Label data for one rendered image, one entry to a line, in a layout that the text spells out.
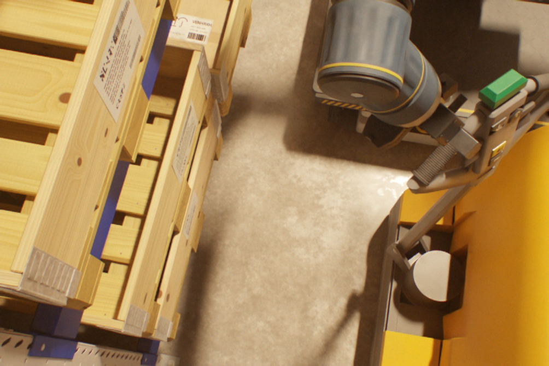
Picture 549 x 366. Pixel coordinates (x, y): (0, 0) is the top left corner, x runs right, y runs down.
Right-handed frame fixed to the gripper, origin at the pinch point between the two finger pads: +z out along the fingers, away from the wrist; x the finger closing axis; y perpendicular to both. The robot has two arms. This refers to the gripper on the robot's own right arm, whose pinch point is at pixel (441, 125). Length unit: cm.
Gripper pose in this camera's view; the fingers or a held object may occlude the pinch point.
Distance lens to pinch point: 105.1
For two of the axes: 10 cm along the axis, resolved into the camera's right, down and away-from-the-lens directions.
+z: 5.4, 1.9, 8.2
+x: -5.6, -6.5, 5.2
